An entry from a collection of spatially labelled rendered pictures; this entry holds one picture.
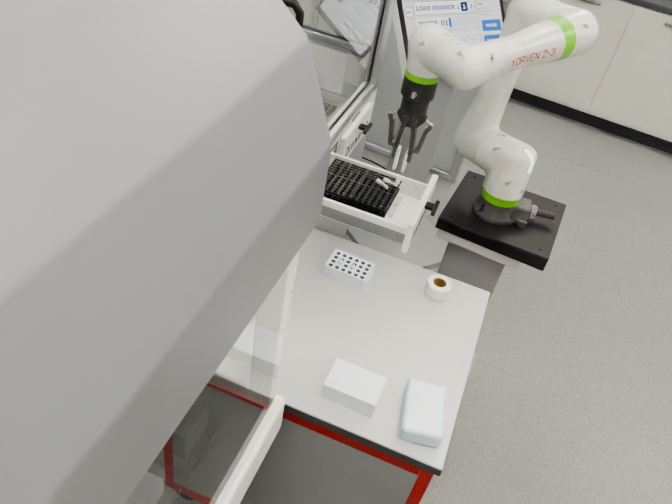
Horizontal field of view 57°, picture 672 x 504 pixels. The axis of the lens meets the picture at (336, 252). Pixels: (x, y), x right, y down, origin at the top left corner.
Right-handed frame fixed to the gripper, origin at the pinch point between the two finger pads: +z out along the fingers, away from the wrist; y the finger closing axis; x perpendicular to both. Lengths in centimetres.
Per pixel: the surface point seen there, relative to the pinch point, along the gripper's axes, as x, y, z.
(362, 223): -16.8, -3.8, 14.0
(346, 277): -32.4, -1.8, 21.5
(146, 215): -121, -1, -62
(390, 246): 78, -7, 97
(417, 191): 7.5, 6.4, 13.8
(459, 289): -17.7, 28.4, 24.3
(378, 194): -5.8, -3.1, 10.3
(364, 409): -71, 17, 22
